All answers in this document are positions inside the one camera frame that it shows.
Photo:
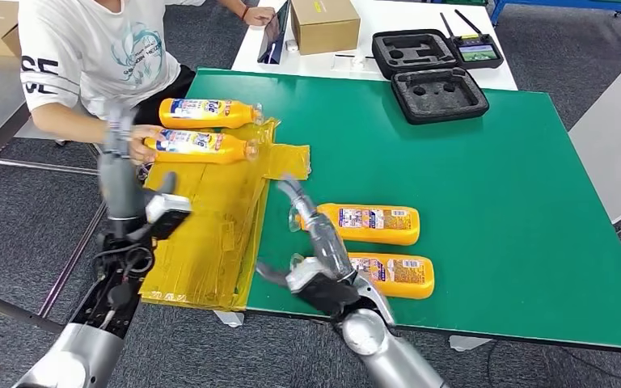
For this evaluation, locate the person's right hand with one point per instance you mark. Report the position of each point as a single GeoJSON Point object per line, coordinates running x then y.
{"type": "Point", "coordinates": [141, 142]}

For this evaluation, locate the person's left hand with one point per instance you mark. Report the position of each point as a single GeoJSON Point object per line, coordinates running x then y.
{"type": "Point", "coordinates": [261, 15]}

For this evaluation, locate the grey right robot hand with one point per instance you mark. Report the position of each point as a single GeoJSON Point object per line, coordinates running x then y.
{"type": "Point", "coordinates": [326, 246]}

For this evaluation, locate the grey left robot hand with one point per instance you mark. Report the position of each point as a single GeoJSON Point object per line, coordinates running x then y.
{"type": "Point", "coordinates": [120, 187]}

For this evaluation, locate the orange detergent bottle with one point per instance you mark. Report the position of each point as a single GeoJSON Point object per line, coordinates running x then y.
{"type": "Point", "coordinates": [412, 286]}
{"type": "Point", "coordinates": [375, 235]}
{"type": "Point", "coordinates": [203, 155]}
{"type": "Point", "coordinates": [235, 115]}

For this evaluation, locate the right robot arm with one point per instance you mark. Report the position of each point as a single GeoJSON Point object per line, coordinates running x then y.
{"type": "Point", "coordinates": [385, 353]}

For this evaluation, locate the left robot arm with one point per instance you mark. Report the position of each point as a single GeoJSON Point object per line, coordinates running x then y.
{"type": "Point", "coordinates": [96, 310]}

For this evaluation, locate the person's left forearm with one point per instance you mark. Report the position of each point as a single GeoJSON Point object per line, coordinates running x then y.
{"type": "Point", "coordinates": [230, 4]}

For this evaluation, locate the person's right forearm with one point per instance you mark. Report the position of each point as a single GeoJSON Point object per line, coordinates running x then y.
{"type": "Point", "coordinates": [75, 126]}

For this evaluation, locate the red wristband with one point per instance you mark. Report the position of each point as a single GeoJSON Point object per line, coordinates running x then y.
{"type": "Point", "coordinates": [245, 13]}

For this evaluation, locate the black tablet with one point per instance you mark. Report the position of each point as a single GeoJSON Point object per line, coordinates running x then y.
{"type": "Point", "coordinates": [271, 36]}

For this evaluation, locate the small white charger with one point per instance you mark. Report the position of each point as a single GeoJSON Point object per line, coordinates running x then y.
{"type": "Point", "coordinates": [291, 45]}

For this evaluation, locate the cardboard box with yellow mark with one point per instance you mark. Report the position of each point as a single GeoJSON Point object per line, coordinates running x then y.
{"type": "Point", "coordinates": [324, 27]}

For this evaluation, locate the person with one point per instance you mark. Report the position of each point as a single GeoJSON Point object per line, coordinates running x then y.
{"type": "Point", "coordinates": [96, 53]}

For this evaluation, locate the black pen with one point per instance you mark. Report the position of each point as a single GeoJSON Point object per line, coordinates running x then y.
{"type": "Point", "coordinates": [352, 55]}

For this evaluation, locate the yellow plastic sheet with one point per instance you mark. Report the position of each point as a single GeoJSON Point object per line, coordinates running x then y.
{"type": "Point", "coordinates": [209, 241]}

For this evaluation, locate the clear plastic packet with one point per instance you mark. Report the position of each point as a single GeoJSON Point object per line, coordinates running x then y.
{"type": "Point", "coordinates": [360, 62]}

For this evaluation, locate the white table foot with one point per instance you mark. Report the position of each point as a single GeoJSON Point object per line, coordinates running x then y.
{"type": "Point", "coordinates": [468, 344]}
{"type": "Point", "coordinates": [230, 318]}

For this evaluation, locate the white table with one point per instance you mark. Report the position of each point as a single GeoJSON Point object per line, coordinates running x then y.
{"type": "Point", "coordinates": [396, 16]}

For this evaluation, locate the black foam-lined case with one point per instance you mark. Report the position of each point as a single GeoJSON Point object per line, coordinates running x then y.
{"type": "Point", "coordinates": [438, 115]}

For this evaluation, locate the green crate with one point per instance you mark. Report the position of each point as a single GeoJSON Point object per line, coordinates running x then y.
{"type": "Point", "coordinates": [466, 2]}

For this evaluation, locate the black remote controller with antennas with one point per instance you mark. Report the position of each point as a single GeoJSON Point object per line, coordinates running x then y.
{"type": "Point", "coordinates": [478, 53]}

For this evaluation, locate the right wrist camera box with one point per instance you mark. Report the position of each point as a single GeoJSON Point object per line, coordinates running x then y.
{"type": "Point", "coordinates": [316, 278]}

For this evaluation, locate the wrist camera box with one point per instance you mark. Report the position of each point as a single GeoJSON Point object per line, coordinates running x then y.
{"type": "Point", "coordinates": [316, 278]}
{"type": "Point", "coordinates": [168, 211]}

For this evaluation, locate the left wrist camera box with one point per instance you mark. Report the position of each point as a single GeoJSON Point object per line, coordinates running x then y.
{"type": "Point", "coordinates": [168, 211]}

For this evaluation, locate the blue cart frame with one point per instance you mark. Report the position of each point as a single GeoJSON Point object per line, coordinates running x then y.
{"type": "Point", "coordinates": [557, 4]}

